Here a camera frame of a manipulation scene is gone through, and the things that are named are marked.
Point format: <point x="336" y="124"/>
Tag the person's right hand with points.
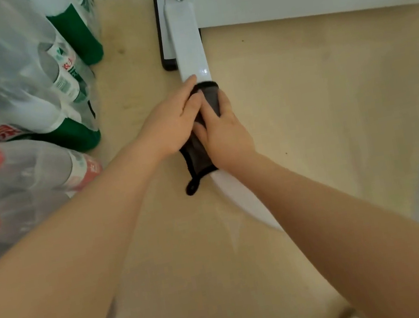
<point x="226" y="138"/>

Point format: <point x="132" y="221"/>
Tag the person's left hand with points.
<point x="172" y="127"/>

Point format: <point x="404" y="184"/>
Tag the dark grey cleaning cloth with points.
<point x="197" y="155"/>

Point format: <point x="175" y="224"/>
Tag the person's left forearm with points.
<point x="53" y="279"/>

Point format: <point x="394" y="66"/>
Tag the person's right forearm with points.
<point x="367" y="242"/>

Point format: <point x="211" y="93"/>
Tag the stack of water bottle packs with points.
<point x="6" y="118"/>

